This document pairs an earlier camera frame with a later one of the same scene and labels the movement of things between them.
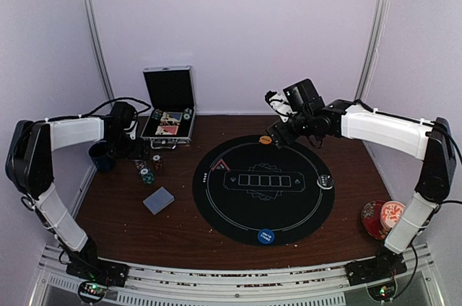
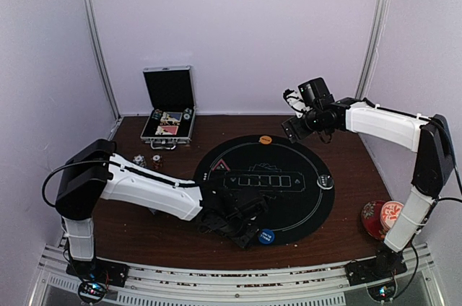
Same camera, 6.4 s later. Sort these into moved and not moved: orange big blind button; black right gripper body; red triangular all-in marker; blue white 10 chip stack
Moved: black right gripper body
Not moved: orange big blind button; red triangular all-in marker; blue white 10 chip stack
